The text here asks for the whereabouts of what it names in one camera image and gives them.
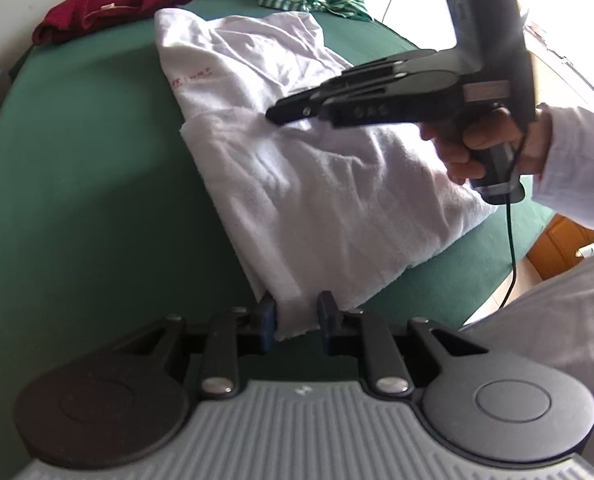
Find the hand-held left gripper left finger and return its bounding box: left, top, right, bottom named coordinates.
left=112, top=293, right=279, bottom=401

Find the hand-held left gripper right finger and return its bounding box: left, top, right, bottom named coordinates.
left=317, top=290, right=488, bottom=396

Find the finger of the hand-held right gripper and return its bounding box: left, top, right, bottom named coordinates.
left=321, top=50, right=438, bottom=90
left=267, top=73, right=408, bottom=127

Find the white shirt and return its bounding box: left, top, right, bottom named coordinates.
left=154, top=8, right=498, bottom=341

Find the person's right hand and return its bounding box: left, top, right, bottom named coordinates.
left=421, top=107, right=552, bottom=187

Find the wooden cabinet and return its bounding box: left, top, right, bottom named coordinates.
left=527, top=212, right=594, bottom=281

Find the red knitted sweater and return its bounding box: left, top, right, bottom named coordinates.
left=32, top=0, right=196, bottom=46

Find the person's white-clothed torso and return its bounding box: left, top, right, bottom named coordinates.
left=464, top=247, right=594, bottom=480

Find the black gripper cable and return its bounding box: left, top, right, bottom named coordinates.
left=497, top=125, right=528, bottom=313

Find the dark bed frame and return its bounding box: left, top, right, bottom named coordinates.
left=0, top=45, right=34, bottom=161

